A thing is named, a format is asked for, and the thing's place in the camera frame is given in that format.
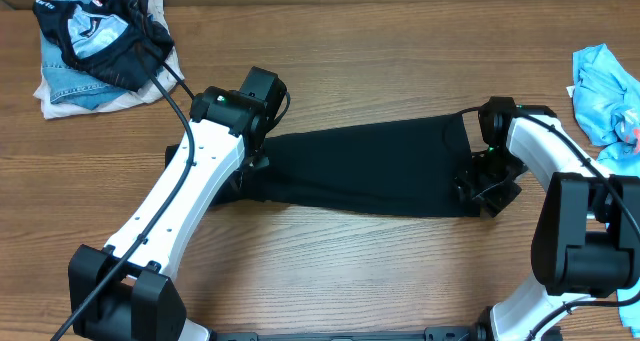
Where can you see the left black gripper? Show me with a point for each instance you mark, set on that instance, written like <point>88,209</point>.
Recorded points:
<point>259,161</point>

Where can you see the black t-shirt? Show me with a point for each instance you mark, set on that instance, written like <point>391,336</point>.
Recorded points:
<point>399,168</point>

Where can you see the light blue garment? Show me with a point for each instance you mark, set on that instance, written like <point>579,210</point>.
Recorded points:
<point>606,107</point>

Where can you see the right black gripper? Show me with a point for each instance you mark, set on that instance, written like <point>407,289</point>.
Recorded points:
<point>495,201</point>

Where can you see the folded white cloth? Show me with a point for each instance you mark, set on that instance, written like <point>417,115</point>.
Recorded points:
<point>155,86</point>

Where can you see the black and grey jersey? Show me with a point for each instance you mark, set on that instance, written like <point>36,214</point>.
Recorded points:
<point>144,45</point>

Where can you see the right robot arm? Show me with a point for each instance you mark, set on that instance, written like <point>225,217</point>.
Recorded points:
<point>586,242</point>

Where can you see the folded blue denim jeans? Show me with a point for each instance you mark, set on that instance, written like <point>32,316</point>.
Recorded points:
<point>88,33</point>

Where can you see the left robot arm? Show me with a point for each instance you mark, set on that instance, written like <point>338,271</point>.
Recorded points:
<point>126,289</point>

